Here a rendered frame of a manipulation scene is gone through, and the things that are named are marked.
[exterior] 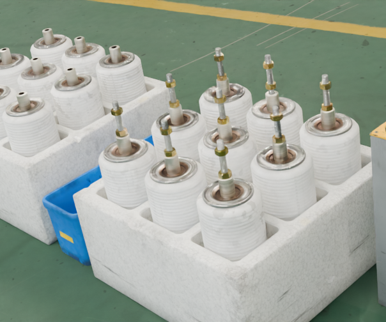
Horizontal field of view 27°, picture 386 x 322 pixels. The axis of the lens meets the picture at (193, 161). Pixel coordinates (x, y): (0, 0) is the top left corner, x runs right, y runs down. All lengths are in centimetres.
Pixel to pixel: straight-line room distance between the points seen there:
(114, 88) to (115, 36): 90
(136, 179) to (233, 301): 28
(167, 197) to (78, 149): 39
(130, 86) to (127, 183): 40
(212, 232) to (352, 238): 27
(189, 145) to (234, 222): 26
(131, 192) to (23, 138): 32
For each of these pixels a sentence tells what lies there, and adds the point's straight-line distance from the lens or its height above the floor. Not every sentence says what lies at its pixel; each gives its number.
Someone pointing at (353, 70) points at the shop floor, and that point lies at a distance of 209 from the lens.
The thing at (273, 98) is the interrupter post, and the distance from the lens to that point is 136.
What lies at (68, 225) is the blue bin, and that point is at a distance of 148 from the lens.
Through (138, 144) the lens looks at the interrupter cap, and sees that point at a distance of 134.
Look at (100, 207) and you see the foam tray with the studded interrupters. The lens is 133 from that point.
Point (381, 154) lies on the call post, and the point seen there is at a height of 29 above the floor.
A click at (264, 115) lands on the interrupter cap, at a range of 136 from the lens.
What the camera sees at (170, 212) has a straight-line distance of 123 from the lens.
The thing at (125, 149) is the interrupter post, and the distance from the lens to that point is 131.
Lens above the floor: 88
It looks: 30 degrees down
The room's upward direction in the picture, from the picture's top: 10 degrees counter-clockwise
